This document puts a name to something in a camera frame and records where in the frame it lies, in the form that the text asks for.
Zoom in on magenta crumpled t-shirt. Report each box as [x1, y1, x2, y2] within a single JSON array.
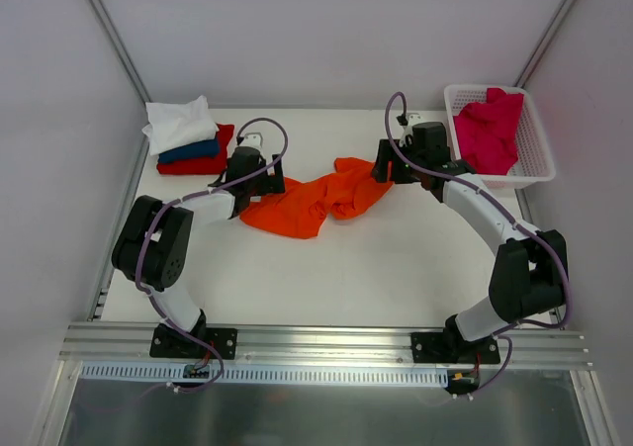
[[454, 88, 524, 176]]

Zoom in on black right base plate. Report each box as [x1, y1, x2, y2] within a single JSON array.
[[410, 331, 500, 365]]

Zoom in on white plastic basket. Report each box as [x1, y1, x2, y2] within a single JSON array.
[[444, 84, 556, 189]]

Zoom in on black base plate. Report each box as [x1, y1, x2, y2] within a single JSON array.
[[149, 323, 238, 360], [410, 331, 500, 365]]

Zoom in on white slotted cable duct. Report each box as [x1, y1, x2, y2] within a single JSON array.
[[79, 361, 449, 389]]

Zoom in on aluminium mounting rail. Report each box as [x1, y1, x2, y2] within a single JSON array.
[[59, 321, 595, 371]]

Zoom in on orange t-shirt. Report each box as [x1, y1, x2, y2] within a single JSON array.
[[239, 157, 393, 239]]

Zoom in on red folded t-shirt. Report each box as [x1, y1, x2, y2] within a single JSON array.
[[156, 124, 234, 176]]

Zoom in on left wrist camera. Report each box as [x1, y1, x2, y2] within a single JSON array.
[[236, 133, 263, 152]]

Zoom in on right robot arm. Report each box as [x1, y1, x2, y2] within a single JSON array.
[[372, 116, 569, 363]]

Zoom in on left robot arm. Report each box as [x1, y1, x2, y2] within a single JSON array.
[[112, 146, 285, 358]]

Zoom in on white folded t-shirt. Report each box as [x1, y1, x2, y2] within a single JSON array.
[[141, 96, 218, 155]]

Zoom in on blue folded t-shirt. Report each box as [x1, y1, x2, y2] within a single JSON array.
[[158, 139, 220, 164]]

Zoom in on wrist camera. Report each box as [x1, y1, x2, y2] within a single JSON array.
[[236, 133, 263, 152], [397, 113, 423, 143]]

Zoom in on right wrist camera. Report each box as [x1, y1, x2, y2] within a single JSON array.
[[397, 113, 423, 143]]

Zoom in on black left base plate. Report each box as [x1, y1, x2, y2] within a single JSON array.
[[149, 323, 238, 360]]

